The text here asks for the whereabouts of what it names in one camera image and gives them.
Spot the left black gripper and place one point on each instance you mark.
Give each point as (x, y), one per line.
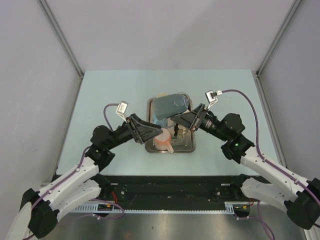
(143, 131)

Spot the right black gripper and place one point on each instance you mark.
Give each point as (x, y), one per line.
(186, 120)

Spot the light blue mug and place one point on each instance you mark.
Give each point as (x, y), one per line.
(164, 123)

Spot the pink mug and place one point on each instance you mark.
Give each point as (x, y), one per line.
(162, 142)

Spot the dark teal mug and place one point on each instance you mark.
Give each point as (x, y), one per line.
(167, 106)

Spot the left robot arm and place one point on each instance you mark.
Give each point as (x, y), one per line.
(83, 182)

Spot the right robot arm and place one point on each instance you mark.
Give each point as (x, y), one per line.
(296, 195)

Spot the green mug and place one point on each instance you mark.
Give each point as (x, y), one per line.
(163, 94)

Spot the steel tray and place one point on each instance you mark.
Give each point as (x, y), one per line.
(182, 139)

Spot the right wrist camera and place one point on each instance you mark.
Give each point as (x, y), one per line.
(211, 98)

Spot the white cable duct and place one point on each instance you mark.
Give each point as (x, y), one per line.
(103, 208)

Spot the right aluminium frame post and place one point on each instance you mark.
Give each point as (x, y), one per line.
(279, 35)

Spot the aluminium frame post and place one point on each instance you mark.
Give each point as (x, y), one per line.
(49, 15)
(279, 35)

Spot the left aluminium frame post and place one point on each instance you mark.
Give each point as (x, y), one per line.
(49, 15)

